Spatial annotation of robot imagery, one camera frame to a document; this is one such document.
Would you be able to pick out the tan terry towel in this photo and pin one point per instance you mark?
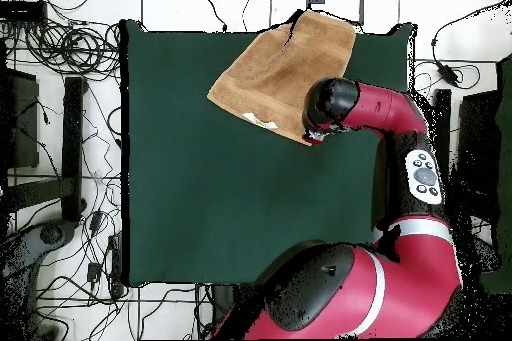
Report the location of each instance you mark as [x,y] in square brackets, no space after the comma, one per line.
[276,77]

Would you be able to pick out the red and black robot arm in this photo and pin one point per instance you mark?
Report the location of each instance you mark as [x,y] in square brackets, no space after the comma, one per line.
[400,285]

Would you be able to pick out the dark flat box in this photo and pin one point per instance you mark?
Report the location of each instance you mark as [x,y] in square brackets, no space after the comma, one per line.
[22,117]
[478,137]

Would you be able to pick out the black flat device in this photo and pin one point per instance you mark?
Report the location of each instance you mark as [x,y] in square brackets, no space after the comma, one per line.
[22,11]

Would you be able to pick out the dark green table cloth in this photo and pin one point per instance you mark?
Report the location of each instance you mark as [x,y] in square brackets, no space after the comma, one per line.
[200,197]

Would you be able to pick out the black stand leg bar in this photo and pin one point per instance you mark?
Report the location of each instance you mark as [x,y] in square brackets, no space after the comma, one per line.
[72,137]
[443,117]

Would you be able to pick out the black power strip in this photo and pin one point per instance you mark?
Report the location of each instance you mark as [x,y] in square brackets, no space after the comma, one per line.
[115,265]

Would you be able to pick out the small black power adapter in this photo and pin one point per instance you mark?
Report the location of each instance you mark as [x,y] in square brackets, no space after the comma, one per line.
[94,272]

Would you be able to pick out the dark stand base foot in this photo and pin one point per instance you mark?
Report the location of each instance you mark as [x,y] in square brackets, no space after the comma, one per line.
[52,234]

